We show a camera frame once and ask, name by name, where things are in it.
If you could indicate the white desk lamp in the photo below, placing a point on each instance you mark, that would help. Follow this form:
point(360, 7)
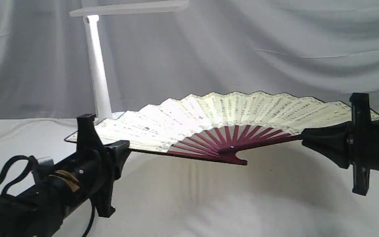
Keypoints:
point(90, 17)

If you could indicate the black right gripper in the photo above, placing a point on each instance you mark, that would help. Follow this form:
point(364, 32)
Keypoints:
point(362, 143)

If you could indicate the grey backdrop curtain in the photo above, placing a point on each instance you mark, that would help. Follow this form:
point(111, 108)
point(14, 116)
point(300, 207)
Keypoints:
point(322, 48)

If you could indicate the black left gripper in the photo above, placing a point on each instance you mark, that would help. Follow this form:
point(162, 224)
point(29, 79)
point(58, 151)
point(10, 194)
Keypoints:
point(87, 174)

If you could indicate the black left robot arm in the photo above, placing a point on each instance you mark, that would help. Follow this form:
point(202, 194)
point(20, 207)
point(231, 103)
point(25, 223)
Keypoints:
point(17, 215)

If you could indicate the paper folding fan dark ribs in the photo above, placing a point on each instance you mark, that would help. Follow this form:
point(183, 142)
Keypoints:
point(215, 126)

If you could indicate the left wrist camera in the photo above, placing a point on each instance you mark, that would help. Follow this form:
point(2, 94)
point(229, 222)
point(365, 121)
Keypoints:
point(44, 166)

